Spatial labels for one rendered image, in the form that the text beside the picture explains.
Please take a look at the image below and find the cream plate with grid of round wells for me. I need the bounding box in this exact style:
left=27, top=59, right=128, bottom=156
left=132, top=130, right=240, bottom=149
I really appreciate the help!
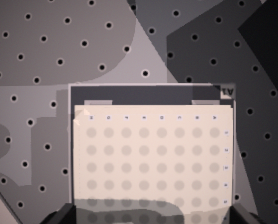
left=73, top=105, right=233, bottom=224

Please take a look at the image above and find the white and dark grey lab machine with lid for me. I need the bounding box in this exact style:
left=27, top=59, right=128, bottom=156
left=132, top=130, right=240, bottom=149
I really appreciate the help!
left=238, top=0, right=278, bottom=91

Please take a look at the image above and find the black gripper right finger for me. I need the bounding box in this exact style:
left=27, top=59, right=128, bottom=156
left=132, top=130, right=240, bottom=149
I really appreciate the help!
left=229, top=204, right=266, bottom=224

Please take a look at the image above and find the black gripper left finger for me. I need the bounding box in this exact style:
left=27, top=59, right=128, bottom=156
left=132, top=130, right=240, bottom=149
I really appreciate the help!
left=40, top=203, right=77, bottom=224

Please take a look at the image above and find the grey perforated base plate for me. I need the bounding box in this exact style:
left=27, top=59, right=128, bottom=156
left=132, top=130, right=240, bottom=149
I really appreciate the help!
left=0, top=0, right=278, bottom=224

